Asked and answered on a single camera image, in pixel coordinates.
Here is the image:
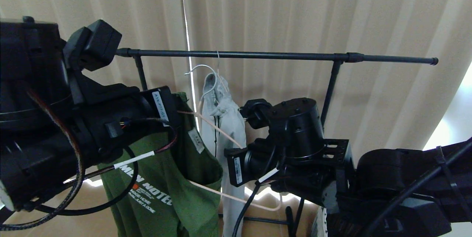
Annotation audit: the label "beige curtain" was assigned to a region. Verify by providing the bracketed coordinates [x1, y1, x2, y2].
[0, 0, 472, 208]

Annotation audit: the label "green garment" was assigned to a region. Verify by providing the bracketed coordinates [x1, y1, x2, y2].
[98, 91, 224, 237]

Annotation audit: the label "black clothes rack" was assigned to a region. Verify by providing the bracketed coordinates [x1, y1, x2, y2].
[116, 48, 438, 237]

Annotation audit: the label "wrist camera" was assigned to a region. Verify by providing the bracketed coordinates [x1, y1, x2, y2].
[63, 20, 123, 105]
[240, 99, 273, 130]

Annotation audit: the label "pink clothes hanger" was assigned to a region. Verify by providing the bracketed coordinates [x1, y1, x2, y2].
[177, 65, 284, 212]
[216, 51, 231, 94]

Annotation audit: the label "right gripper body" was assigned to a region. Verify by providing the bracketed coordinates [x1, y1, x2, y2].
[224, 137, 284, 188]

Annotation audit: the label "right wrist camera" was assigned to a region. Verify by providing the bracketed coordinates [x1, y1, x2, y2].
[240, 99, 273, 130]

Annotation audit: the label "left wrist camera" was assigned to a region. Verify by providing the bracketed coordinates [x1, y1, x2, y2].
[63, 20, 123, 105]

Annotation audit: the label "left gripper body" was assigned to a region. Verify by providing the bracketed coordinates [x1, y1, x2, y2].
[76, 84, 182, 158]

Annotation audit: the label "white laundry basket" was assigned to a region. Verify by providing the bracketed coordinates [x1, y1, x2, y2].
[312, 208, 329, 237]

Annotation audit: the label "pale grey shorts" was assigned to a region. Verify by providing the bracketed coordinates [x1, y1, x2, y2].
[201, 73, 247, 237]

